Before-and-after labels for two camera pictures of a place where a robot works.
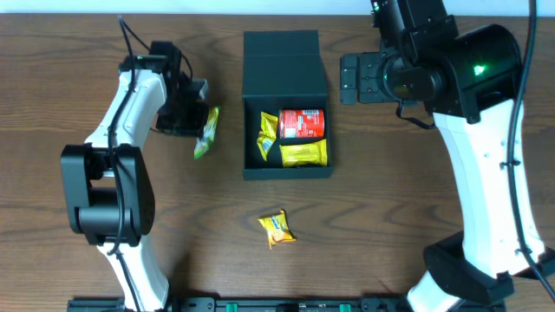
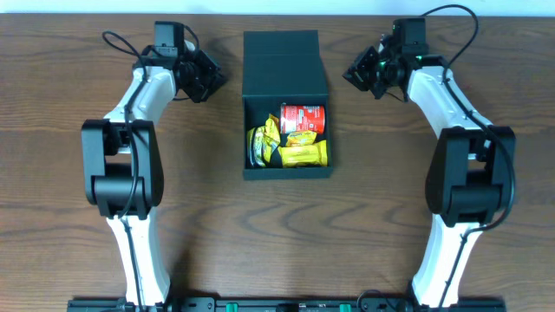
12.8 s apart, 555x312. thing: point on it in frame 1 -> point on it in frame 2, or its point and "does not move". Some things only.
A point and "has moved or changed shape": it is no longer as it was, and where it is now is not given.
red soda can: [301, 123] has moved or changed shape
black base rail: [247, 305] does not move
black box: [282, 70] does not move
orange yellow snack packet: [313, 153] does not move
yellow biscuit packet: [277, 228] -> [301, 138]
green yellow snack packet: [208, 134] -> [255, 146]
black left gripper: [186, 120] -> [208, 74]
